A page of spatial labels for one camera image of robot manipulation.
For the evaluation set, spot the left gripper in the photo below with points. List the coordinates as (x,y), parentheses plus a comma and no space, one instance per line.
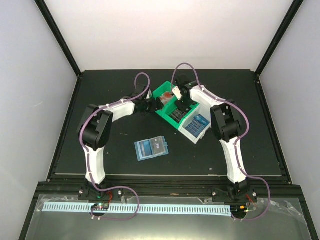
(155,107)

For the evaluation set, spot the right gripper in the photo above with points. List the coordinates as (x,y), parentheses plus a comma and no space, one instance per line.
(183,107)

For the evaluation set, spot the green bin with black cards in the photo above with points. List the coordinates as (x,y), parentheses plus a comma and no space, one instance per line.
(175,124)

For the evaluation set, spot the white bin with blue cards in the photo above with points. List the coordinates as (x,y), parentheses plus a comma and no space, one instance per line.
(199,110)

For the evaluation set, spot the blue card holder wallet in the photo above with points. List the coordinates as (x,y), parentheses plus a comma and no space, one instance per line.
(138,154)

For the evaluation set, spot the green bin with red cards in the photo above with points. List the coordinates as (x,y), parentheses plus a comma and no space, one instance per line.
(169,107)

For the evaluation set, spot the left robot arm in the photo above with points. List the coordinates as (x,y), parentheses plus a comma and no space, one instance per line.
(95,126)

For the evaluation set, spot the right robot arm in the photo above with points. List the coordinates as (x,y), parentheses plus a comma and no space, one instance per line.
(229,125)

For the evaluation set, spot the red white credit card stack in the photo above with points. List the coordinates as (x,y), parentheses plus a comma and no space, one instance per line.
(166,97)

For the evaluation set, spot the black credit card stack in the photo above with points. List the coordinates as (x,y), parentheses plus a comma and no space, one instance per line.
(177,115)

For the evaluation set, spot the blue credit card stack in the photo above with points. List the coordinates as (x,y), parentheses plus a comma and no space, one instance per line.
(197,125)

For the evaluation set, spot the left small circuit board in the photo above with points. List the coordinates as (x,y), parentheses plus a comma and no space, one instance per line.
(99,208)

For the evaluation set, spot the small circuit board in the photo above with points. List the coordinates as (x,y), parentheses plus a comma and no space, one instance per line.
(99,208)
(243,209)

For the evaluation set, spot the right small circuit board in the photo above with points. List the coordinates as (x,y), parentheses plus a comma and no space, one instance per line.
(243,209)

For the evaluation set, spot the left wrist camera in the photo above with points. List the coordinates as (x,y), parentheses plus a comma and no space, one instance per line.
(149,94)

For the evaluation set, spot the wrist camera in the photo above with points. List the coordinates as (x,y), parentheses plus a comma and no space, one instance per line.
(177,92)
(149,94)

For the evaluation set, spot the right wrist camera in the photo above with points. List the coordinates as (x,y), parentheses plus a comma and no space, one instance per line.
(177,92)

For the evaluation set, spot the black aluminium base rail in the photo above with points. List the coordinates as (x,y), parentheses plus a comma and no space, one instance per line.
(218,190)

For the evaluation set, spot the left black frame post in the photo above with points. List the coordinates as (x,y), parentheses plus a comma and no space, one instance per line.
(48,17)

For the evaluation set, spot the black frame post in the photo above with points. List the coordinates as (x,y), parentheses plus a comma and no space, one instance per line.
(283,27)
(48,17)

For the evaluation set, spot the right black frame post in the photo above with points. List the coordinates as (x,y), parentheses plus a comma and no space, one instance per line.
(283,27)

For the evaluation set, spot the white slotted cable duct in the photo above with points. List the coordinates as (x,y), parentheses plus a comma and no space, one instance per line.
(154,209)

